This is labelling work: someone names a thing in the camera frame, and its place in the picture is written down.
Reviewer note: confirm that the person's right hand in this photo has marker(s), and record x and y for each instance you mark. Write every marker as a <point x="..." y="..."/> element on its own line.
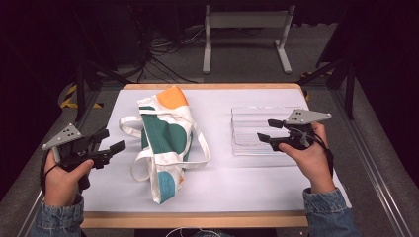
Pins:
<point x="311" y="161"/>

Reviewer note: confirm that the yellow black hazard tape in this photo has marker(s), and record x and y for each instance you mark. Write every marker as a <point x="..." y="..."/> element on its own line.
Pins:
<point x="67" y="98"/>

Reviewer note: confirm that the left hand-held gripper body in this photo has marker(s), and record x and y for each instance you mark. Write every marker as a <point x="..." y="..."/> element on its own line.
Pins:
<point x="75" y="148"/>

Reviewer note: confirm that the black metal stand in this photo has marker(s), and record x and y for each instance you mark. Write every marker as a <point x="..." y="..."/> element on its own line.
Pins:
<point x="350" y="89"/>

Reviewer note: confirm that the person's left hand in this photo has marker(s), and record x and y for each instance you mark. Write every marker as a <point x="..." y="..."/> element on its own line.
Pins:
<point x="62" y="182"/>

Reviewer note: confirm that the white metal stand frame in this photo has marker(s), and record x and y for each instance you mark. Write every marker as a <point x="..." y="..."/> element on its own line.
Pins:
<point x="247" y="19"/>

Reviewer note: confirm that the clear plastic tray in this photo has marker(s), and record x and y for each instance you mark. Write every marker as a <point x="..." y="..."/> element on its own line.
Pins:
<point x="250" y="131"/>

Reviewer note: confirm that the white table mat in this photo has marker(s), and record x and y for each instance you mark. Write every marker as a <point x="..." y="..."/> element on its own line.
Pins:
<point x="230" y="184"/>

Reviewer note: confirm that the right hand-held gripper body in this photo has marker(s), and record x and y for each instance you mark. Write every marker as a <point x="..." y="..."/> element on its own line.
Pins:
<point x="298" y="131"/>

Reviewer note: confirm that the wooden table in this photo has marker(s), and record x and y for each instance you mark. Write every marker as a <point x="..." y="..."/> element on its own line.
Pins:
<point x="197" y="220"/>

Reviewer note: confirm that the aluminium floor rail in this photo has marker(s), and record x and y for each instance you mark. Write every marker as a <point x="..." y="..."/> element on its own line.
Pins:
<point x="369" y="158"/>

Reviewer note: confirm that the black tripod stand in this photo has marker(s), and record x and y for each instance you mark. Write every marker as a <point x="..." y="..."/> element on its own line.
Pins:
<point x="80" y="85"/>

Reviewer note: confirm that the white tote bag coloured patches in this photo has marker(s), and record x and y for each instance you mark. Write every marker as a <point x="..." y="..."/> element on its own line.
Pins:
<point x="166" y="138"/>

